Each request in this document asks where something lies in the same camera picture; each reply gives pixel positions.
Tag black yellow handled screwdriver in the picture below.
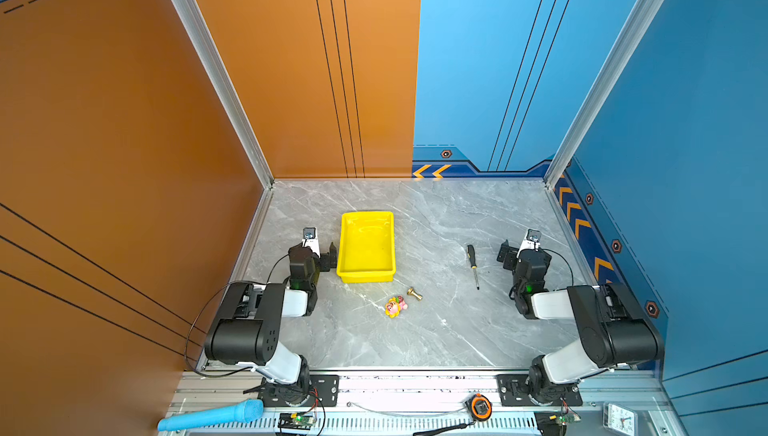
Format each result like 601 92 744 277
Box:
467 244 480 290

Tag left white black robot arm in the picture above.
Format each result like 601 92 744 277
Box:
204 243 338 406

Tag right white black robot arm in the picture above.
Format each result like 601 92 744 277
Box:
497 238 664 406

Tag yellow plastic bin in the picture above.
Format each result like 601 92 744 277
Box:
336 211 396 284

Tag pink yellow small toy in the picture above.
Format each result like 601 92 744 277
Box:
385 295 408 318

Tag brass fitting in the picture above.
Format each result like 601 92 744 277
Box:
407 287 423 301

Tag orange black tape measure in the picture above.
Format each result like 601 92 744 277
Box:
465 393 493 422

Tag right green circuit board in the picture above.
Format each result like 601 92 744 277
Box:
549 413 580 426

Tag green circuit board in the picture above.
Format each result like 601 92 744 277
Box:
277 413 317 432
549 413 580 426

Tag left green circuit board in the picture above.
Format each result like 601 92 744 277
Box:
277 413 317 432

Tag white analog clock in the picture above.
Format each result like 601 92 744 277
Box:
602 403 638 436

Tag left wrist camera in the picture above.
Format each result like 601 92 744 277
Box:
302 227 320 257

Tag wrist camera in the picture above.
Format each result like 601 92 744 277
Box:
519 229 542 251
302 227 320 257

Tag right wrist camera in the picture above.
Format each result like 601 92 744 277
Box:
519 229 542 251

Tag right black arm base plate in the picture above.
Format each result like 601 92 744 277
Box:
496 373 583 407

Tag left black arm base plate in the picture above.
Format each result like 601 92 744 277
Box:
258 373 340 408

